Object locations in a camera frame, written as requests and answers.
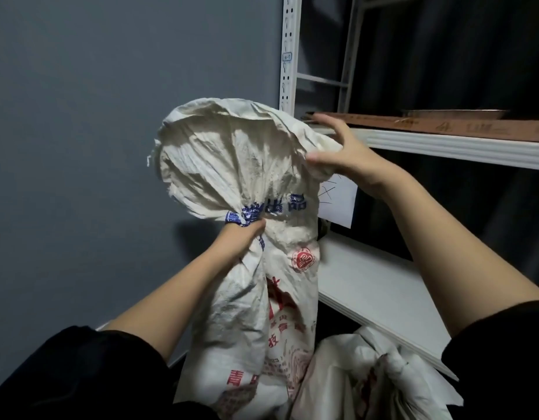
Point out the person's left hand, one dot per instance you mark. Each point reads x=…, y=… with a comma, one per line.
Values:
x=239, y=241

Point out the person's right hand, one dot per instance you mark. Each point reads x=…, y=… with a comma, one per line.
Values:
x=356, y=161

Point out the person's right thumb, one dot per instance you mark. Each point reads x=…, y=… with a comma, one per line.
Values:
x=323, y=157

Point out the person's left fingers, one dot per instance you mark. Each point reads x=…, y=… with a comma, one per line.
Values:
x=251, y=231

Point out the white printed woven sack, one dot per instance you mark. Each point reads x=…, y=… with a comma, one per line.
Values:
x=247, y=214

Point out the person's left forearm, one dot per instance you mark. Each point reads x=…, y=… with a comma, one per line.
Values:
x=175, y=301

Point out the person's right forearm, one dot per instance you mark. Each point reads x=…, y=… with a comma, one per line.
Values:
x=449, y=253

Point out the white paper label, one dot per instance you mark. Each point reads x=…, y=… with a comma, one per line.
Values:
x=339, y=199

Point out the white metal shelving rack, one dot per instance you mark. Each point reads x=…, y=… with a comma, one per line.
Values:
x=405, y=179

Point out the brown cardboard sheet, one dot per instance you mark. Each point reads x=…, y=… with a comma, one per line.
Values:
x=444, y=125

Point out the white crumpled woven sack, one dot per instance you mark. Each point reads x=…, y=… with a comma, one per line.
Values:
x=370, y=380

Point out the person's black left sleeve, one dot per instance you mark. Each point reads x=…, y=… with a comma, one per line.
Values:
x=85, y=376

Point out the person's black sleeve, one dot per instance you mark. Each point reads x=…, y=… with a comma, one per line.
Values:
x=503, y=358
x=85, y=376

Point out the person's black right sleeve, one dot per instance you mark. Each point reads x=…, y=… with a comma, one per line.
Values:
x=503, y=358

